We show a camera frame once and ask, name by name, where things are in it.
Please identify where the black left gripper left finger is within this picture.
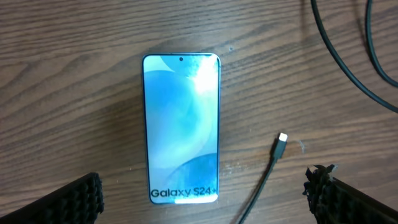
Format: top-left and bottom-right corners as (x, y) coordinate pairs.
(1, 172), (104, 224)

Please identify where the black USB charging cable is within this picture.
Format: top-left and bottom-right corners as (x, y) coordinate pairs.
(238, 0), (398, 224)

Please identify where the blue Galaxy S24+ smartphone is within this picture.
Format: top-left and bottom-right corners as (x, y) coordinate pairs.
(142, 53), (221, 204)

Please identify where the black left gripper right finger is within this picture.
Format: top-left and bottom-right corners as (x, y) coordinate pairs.
(303, 164), (397, 224)

